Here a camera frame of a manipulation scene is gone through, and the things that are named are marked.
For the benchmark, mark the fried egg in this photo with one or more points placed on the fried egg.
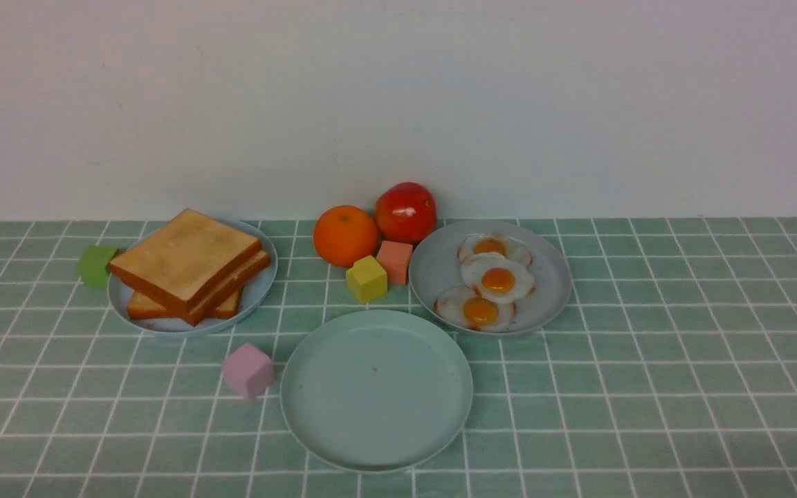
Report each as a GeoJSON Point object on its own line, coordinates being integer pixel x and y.
{"type": "Point", "coordinates": [497, 278]}
{"type": "Point", "coordinates": [461, 306]}
{"type": "Point", "coordinates": [495, 243]}

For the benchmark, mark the toast slice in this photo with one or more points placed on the toast slice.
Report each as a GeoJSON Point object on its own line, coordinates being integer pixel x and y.
{"type": "Point", "coordinates": [184, 259]}
{"type": "Point", "coordinates": [142, 307]}
{"type": "Point", "coordinates": [224, 299]}

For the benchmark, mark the salmon foam cube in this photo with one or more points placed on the salmon foam cube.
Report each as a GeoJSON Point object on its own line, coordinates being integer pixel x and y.
{"type": "Point", "coordinates": [395, 258]}

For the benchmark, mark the red tomato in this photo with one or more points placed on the red tomato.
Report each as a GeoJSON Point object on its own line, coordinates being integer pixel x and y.
{"type": "Point", "coordinates": [406, 213]}

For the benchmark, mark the grey egg plate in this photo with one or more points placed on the grey egg plate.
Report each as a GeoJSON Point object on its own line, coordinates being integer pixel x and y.
{"type": "Point", "coordinates": [434, 268]}

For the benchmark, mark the yellow foam cube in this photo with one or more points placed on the yellow foam cube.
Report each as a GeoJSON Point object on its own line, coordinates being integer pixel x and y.
{"type": "Point", "coordinates": [367, 280]}

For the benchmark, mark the orange fruit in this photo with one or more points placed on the orange fruit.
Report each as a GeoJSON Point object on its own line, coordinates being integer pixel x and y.
{"type": "Point", "coordinates": [344, 234]}

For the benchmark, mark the green centre plate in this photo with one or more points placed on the green centre plate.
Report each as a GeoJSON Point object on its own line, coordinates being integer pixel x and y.
{"type": "Point", "coordinates": [376, 391]}

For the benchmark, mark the light blue bread plate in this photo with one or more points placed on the light blue bread plate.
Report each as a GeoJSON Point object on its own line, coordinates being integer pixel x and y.
{"type": "Point", "coordinates": [254, 293]}

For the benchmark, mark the pink foam cube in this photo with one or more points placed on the pink foam cube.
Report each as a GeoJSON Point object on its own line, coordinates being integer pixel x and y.
{"type": "Point", "coordinates": [249, 371]}

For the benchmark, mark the green foam cube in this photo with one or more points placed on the green foam cube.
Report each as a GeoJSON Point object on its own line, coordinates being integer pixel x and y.
{"type": "Point", "coordinates": [93, 265]}

